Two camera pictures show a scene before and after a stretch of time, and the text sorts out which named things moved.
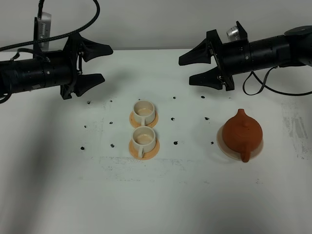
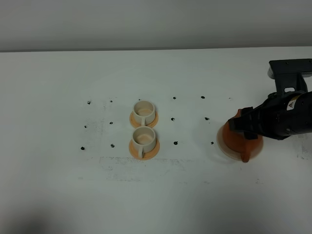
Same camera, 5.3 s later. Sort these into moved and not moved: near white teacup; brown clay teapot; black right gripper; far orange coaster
Moved: black right gripper
Not moved: near white teacup; brown clay teapot; far orange coaster
